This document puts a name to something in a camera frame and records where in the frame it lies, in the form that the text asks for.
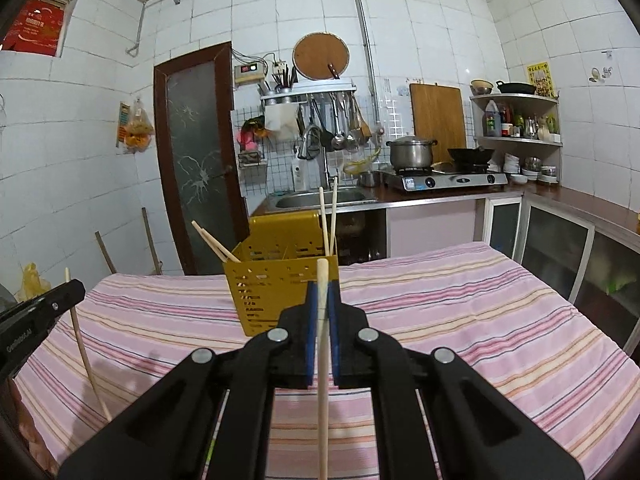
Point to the red and green scrubbers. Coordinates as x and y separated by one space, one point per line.
252 135

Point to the white power strip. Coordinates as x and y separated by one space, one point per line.
280 71

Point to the white soap dispenser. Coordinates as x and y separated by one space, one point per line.
298 175

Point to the brown frosted glass door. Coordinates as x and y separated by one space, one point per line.
195 135

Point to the metal wall utensil rack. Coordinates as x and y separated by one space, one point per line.
310 94

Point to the metal skimmer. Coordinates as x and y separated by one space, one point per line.
352 145

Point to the small steel pot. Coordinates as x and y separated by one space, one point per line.
370 179

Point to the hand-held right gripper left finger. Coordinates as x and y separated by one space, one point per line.
311 332

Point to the hanging orange plastic bag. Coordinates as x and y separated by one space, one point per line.
136 132

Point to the white hanging cloth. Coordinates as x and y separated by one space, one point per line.
281 122

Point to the round wooden lid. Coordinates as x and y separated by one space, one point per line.
317 55

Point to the steel cooking pot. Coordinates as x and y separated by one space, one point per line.
411 152

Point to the black wok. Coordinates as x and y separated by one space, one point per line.
470 156

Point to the black ladle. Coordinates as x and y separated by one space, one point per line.
326 139

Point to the yellow plastic bag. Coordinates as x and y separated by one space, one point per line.
31 282

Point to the red cardboard box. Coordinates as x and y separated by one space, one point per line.
35 25

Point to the stack of white bowls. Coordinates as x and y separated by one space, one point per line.
512 165

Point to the yellow wall poster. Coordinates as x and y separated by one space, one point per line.
539 79

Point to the black pan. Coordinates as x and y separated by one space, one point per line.
516 87

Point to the large clear oil bottle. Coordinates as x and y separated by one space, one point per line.
491 122

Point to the wooden stick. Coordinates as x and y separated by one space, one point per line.
151 242
106 254

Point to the metal wall pipe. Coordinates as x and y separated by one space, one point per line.
365 40

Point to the metal ladle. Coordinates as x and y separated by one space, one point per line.
338 141

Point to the pile of dishes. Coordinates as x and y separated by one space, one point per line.
537 170

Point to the white wall meter box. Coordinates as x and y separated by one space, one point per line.
249 73

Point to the yellow slotted utensil holder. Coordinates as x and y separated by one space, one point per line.
270 275

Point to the metal sink faucet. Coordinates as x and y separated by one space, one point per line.
307 135

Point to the wooden spatula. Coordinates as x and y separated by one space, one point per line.
364 130

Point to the white corner shelf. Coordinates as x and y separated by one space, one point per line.
520 141

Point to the beige bowl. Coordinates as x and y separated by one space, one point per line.
481 87

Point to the steel gas stove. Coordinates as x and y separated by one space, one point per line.
450 180

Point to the white wall hooks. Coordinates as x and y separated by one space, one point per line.
600 74

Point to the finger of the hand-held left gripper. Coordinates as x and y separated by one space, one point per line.
60 296

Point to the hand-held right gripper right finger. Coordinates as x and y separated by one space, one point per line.
336 332

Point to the row of condiment bottles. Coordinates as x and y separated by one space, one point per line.
527 127

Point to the steel sink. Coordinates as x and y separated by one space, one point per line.
310 200

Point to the glass front kitchen cabinets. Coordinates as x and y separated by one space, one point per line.
555 245

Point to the rectangular wooden cutting board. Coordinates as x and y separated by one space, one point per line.
437 115

